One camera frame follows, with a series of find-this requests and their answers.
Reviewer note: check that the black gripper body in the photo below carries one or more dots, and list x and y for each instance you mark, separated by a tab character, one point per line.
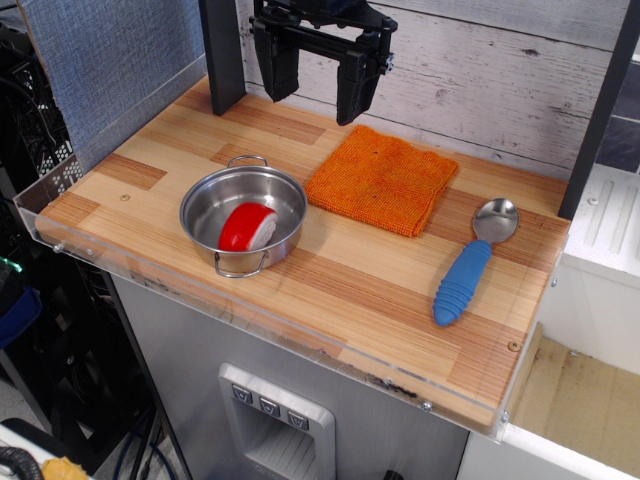
332	28

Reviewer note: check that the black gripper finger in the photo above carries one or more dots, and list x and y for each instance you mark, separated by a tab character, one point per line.
357	79
278	61

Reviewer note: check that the red white sushi piece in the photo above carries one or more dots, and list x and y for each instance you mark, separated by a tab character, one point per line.
249	227

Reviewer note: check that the orange towel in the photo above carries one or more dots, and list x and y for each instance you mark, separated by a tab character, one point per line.
382	181

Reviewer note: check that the small steel pot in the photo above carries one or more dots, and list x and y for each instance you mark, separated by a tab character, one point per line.
247	178

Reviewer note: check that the blue fabric panel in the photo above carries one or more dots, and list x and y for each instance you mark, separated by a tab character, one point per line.
114	65

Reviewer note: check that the clear acrylic table guard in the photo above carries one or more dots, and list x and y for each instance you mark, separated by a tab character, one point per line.
351	297

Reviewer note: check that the grey toy fridge dispenser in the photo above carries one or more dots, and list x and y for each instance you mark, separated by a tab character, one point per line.
277	433

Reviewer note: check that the white toy sink cabinet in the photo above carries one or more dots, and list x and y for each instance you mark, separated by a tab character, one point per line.
577	410

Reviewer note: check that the dark vertical post left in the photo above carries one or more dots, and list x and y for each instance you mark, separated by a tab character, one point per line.
221	36

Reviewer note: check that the dark vertical post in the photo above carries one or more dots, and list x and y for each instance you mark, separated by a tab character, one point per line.
221	36
604	106

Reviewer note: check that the blue handled metal spoon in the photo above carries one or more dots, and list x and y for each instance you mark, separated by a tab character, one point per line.
495	222

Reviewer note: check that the dark vertical post right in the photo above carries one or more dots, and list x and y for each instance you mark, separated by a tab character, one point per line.
604	106

